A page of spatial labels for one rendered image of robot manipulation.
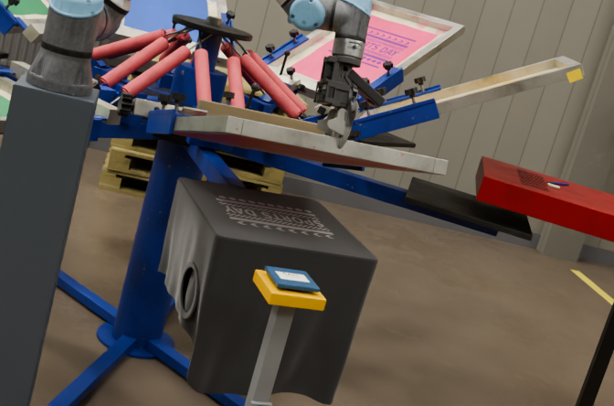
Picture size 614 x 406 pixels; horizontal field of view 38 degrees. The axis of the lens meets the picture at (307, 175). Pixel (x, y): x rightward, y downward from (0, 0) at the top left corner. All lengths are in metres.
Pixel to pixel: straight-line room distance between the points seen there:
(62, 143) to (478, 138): 5.17
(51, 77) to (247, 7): 4.44
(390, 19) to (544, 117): 2.90
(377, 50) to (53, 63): 2.33
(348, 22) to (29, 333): 1.06
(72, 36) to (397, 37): 2.44
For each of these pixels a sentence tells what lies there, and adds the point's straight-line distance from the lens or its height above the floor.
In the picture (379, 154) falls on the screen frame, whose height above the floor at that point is 1.24.
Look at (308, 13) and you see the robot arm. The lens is 2.00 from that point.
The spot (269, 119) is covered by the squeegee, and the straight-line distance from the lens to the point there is 2.69.
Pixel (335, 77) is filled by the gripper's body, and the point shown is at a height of 1.39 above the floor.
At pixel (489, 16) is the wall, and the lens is 6.86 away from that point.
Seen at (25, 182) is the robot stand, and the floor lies 0.98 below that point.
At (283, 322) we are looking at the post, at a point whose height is 0.87.
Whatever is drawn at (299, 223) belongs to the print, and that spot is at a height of 0.95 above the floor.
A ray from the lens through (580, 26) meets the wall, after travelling 7.14.
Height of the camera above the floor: 1.61
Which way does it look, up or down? 12 degrees down
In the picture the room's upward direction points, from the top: 16 degrees clockwise
